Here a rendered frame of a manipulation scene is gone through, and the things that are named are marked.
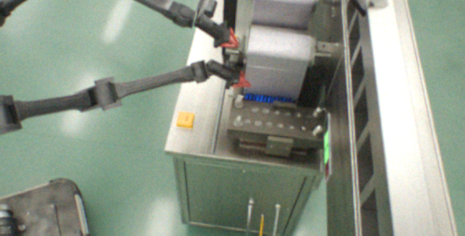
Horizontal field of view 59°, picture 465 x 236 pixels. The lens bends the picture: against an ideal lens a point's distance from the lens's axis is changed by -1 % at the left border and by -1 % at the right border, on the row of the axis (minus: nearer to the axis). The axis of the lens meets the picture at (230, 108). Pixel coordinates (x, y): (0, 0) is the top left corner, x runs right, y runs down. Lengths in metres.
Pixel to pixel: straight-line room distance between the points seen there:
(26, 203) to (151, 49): 1.56
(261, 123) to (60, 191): 1.31
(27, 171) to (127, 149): 0.64
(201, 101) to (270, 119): 0.37
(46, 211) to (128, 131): 0.81
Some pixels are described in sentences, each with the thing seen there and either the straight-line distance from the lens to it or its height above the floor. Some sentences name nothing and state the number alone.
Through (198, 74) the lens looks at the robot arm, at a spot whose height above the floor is 1.19.
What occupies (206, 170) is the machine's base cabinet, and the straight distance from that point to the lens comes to 1.85.
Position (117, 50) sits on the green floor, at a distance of 3.47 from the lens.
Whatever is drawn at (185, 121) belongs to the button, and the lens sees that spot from 1.80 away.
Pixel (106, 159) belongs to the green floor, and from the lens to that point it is 2.84.
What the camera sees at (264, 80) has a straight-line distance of 1.69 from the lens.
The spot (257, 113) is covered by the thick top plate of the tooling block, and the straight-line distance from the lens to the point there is 1.70.
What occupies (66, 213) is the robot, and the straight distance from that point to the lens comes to 2.46.
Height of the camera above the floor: 2.39
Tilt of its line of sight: 53 degrees down
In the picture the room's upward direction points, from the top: 4 degrees clockwise
